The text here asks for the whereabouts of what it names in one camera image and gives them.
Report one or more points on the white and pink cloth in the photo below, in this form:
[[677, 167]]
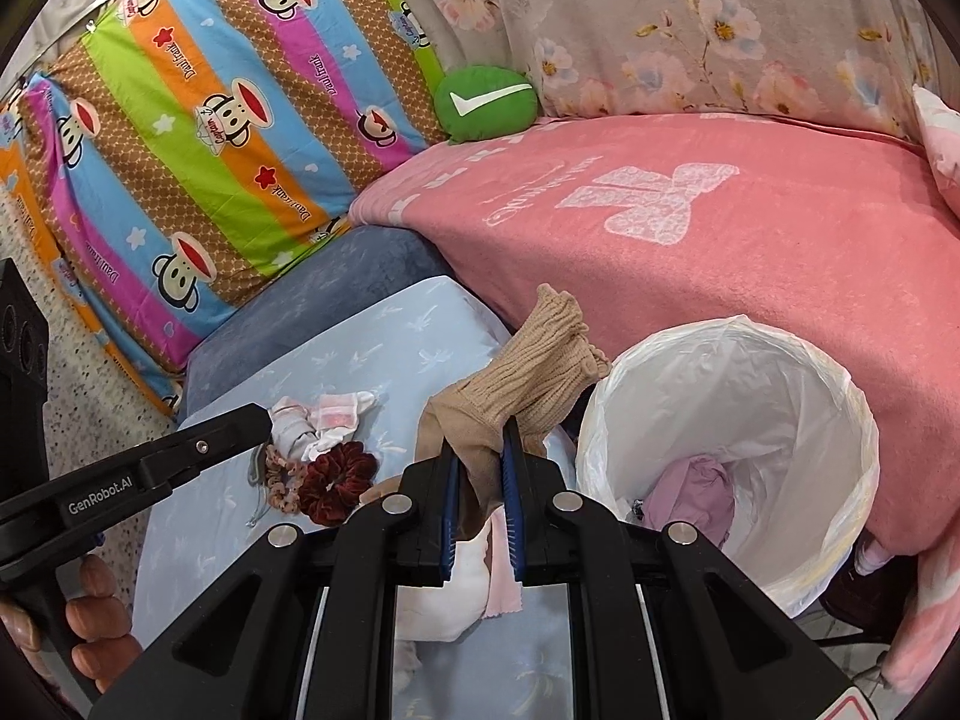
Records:
[[337, 412]]

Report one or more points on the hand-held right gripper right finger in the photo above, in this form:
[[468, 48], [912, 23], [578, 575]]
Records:
[[514, 511]]

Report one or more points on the large striped monkey print pillow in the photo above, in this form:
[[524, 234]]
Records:
[[225, 127]]

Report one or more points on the dark red velvet scrunchie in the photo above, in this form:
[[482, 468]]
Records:
[[322, 480]]

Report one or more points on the green check mark cushion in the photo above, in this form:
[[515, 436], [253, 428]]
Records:
[[480, 120]]

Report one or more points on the purple cloth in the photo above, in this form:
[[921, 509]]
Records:
[[690, 495]]

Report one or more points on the cream trash bin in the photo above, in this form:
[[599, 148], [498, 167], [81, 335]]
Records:
[[840, 540]]

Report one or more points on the pink printed pillow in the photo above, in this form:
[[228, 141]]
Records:
[[941, 142]]

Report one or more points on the small pink cloth piece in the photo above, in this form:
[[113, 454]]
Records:
[[501, 594]]

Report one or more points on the pink brown patterned scrunchie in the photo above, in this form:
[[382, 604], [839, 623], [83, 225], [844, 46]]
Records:
[[281, 474]]

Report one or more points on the person's left hand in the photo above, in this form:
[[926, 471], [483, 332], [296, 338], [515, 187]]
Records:
[[97, 615]]

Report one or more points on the white sock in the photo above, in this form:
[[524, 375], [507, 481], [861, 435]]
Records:
[[289, 431]]

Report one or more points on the pink blanket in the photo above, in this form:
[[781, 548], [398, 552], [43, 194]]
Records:
[[750, 255]]

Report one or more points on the white plastic bin liner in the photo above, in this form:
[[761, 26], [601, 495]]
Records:
[[750, 405]]

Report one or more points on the beige knit sock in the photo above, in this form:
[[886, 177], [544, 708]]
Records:
[[540, 360]]

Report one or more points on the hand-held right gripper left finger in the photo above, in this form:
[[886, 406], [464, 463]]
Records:
[[448, 511]]

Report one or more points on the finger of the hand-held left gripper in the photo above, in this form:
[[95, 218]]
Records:
[[217, 435]]

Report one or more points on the grey floral cover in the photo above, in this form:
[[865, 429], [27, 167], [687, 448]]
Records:
[[637, 15]]

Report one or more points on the blue grey upholstered stool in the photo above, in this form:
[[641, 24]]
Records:
[[337, 262]]

